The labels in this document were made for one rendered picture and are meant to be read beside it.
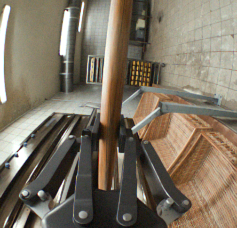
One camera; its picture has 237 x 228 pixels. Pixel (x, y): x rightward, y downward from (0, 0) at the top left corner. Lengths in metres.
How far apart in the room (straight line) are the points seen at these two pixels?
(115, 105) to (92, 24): 5.40
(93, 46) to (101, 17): 1.34
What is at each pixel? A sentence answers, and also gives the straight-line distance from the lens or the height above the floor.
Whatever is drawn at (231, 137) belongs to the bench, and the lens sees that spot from 0.73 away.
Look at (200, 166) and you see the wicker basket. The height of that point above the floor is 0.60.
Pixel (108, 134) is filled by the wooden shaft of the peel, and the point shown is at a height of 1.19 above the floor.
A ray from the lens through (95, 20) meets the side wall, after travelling 5.58.
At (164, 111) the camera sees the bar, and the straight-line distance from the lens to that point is 0.61.
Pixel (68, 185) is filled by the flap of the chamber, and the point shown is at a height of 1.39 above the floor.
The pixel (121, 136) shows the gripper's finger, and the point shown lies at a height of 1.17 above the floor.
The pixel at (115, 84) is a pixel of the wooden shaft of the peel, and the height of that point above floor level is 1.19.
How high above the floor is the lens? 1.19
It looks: 3 degrees down
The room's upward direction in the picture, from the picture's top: 86 degrees counter-clockwise
